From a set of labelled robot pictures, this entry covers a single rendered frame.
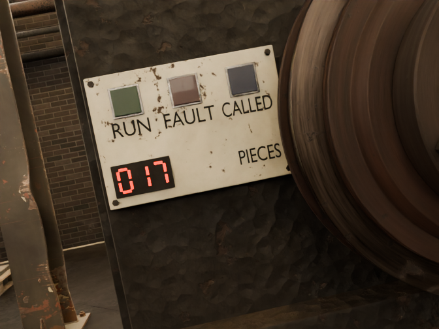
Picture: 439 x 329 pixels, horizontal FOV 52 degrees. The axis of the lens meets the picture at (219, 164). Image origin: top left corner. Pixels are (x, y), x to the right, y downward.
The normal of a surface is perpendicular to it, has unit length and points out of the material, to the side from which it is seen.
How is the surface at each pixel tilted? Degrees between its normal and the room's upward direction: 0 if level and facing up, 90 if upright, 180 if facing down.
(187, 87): 90
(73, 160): 90
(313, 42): 90
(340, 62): 90
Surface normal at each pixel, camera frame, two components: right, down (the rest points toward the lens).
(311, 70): 0.07, 0.04
